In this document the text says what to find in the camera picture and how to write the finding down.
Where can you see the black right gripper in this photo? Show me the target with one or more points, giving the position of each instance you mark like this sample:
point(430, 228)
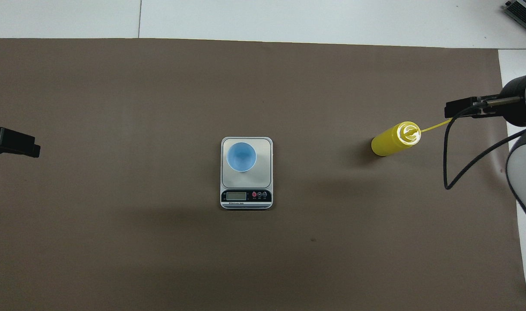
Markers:
point(520, 114)

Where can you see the yellow squeeze bottle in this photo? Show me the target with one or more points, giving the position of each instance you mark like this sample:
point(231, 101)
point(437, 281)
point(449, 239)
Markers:
point(388, 144)

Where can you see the light blue plastic cup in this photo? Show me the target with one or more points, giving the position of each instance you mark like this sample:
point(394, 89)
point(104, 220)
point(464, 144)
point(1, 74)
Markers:
point(241, 157)

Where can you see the silver digital kitchen scale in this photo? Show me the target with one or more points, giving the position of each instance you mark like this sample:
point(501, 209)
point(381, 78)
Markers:
point(245, 196)

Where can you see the brown table mat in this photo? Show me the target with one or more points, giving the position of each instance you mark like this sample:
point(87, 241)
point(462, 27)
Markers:
point(159, 108)

